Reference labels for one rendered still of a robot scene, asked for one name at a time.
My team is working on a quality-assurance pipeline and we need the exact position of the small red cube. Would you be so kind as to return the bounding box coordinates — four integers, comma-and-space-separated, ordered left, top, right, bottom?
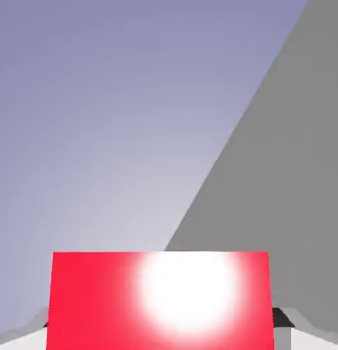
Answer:
45, 251, 276, 350

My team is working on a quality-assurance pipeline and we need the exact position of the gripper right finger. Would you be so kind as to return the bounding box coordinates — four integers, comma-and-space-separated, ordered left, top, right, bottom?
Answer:
272, 306, 338, 350

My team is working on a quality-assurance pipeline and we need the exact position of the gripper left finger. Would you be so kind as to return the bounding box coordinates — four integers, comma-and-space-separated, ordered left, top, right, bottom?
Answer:
0, 307, 50, 350

